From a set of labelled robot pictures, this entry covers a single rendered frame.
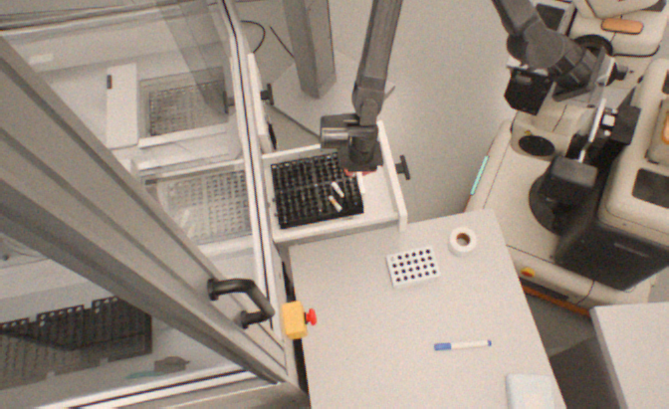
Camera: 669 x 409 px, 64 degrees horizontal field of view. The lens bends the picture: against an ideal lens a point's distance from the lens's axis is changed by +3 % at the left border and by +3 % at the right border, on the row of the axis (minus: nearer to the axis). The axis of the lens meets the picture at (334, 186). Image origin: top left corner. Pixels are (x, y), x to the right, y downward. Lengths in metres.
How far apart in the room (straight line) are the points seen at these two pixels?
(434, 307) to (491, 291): 0.15
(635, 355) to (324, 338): 0.74
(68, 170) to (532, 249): 1.80
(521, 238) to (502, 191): 0.19
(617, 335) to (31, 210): 1.35
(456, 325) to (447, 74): 1.59
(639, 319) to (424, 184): 1.14
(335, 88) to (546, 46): 1.59
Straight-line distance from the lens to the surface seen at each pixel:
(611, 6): 1.27
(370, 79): 1.07
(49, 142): 0.35
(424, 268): 1.41
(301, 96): 2.59
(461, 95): 2.65
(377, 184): 1.42
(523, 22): 1.14
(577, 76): 1.21
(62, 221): 0.35
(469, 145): 2.49
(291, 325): 1.24
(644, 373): 1.50
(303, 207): 1.33
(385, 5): 1.06
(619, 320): 1.51
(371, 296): 1.39
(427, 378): 1.36
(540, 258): 2.02
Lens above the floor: 2.11
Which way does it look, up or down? 63 degrees down
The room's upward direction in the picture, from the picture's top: 9 degrees counter-clockwise
